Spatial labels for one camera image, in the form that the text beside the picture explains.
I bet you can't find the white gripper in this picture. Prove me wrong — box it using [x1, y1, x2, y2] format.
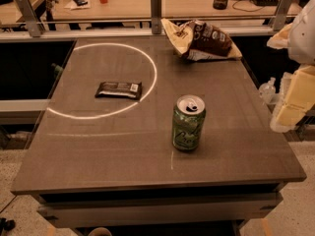
[267, 0, 315, 133]

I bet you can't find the green soda can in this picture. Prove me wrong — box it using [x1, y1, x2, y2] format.
[172, 94, 206, 151]

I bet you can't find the dark rxbar chocolate bar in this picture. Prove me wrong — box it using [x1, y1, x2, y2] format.
[95, 82, 142, 100]

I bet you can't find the clear sanitizer bottle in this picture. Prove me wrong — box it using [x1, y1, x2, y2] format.
[259, 77, 276, 104]

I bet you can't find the black mesh cup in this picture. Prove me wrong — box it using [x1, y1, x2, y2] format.
[213, 0, 228, 10]

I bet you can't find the brown chip bag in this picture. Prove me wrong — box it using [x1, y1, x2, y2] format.
[161, 19, 242, 61]

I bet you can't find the green object beside table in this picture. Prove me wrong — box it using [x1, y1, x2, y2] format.
[51, 63, 63, 80]

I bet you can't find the right metal rail bracket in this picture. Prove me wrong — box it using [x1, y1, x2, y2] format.
[270, 0, 293, 31]

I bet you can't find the metal rail bracket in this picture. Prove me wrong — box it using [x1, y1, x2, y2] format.
[151, 0, 161, 34]
[270, 0, 293, 31]
[15, 0, 44, 37]

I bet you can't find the middle metal rail bracket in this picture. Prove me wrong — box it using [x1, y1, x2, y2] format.
[151, 0, 161, 34]

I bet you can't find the left metal rail bracket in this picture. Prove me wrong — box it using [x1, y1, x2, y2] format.
[15, 0, 44, 37]

